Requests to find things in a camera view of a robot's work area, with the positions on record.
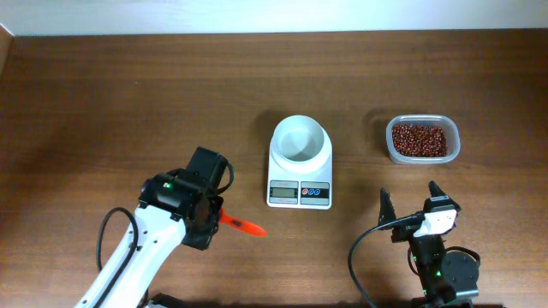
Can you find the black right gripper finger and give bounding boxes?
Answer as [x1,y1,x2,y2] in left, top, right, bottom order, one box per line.
[428,181,448,200]
[378,188,396,230]

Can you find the orange measuring scoop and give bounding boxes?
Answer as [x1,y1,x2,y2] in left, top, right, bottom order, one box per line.
[219,209,267,237]

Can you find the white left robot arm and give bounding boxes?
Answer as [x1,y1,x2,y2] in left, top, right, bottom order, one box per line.
[76,147,234,307]

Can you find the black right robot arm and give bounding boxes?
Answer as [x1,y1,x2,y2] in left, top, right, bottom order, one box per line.
[378,181,480,307]

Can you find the white digital kitchen scale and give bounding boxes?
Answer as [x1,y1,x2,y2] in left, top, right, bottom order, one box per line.
[266,130,333,210]

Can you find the clear plastic container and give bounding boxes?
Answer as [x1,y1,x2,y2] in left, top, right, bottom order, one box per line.
[385,115,461,165]

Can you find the red adzuki beans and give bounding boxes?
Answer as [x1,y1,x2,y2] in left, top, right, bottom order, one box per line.
[391,124,448,157]

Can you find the white round bowl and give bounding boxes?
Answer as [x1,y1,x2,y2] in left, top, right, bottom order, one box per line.
[271,115,326,163]

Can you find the black right camera cable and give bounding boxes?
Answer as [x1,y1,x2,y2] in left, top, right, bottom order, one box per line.
[347,212,426,308]

